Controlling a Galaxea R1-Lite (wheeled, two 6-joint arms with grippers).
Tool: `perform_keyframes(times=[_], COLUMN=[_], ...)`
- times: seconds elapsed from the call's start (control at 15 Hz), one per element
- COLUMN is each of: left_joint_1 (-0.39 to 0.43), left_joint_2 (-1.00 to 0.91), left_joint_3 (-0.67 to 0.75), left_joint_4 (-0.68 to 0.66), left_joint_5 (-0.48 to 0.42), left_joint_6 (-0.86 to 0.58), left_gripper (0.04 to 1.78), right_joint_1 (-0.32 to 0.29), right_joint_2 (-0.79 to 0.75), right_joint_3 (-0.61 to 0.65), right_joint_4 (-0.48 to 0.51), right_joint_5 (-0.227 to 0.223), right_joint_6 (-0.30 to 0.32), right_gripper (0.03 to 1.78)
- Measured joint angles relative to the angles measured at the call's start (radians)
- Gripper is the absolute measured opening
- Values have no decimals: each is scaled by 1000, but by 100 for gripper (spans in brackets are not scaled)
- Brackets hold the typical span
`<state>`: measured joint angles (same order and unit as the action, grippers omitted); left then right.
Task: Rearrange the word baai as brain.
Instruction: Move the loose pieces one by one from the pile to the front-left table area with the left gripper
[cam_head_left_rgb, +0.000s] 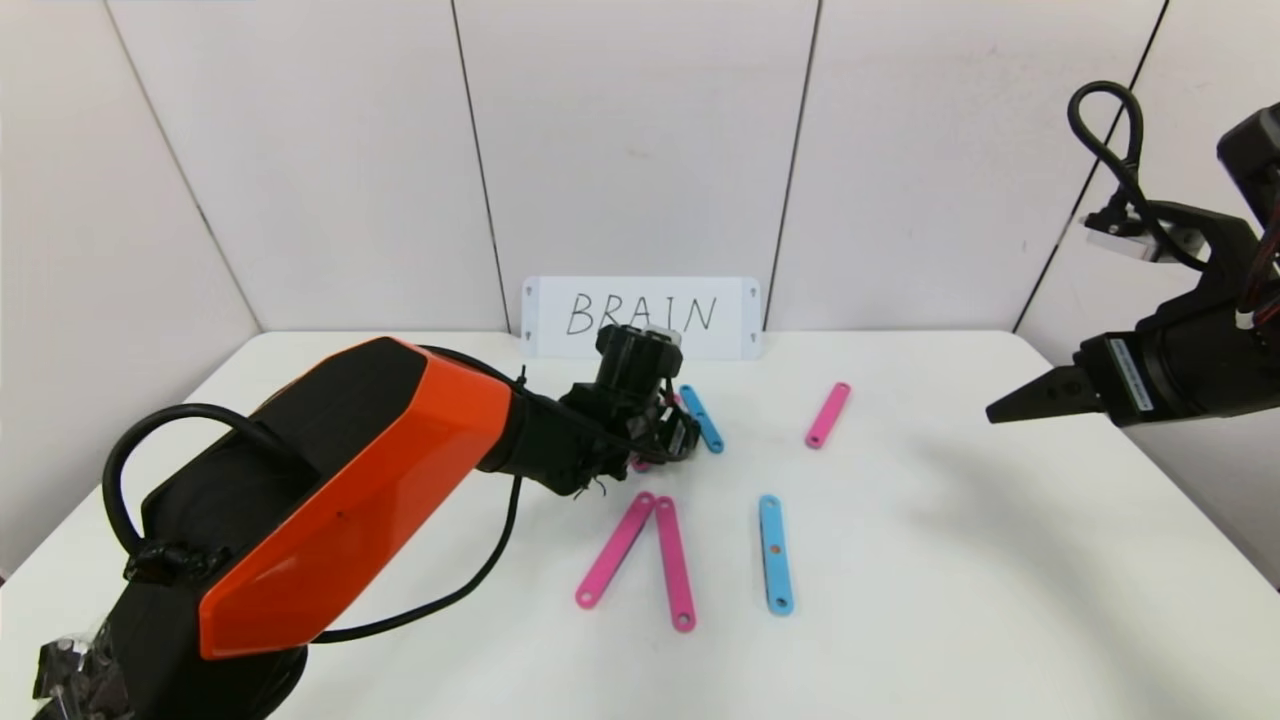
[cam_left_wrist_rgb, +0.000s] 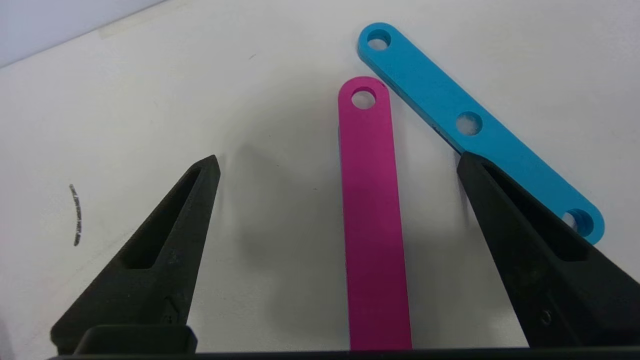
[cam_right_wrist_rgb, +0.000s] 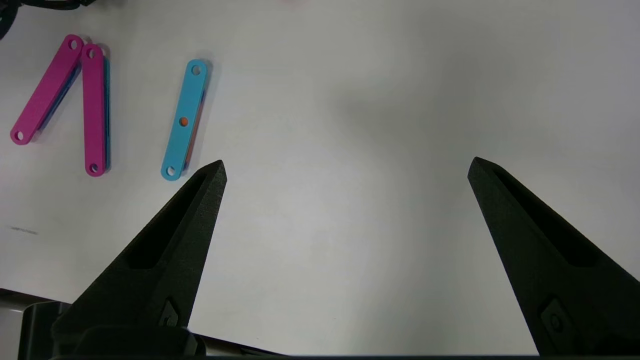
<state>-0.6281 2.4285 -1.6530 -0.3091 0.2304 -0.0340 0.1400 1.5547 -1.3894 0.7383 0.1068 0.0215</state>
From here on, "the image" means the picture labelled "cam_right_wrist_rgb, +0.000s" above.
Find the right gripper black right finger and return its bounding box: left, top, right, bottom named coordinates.
left=467, top=156, right=640, bottom=357

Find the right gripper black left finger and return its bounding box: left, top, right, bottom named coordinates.
left=50, top=159, right=228, bottom=342

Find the long blue bar orange dot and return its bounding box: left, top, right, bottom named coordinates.
left=160, top=59, right=210, bottom=181

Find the long pink plastic bar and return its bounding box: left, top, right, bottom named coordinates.
left=81, top=43, right=110, bottom=177
left=10, top=34, right=85, bottom=146

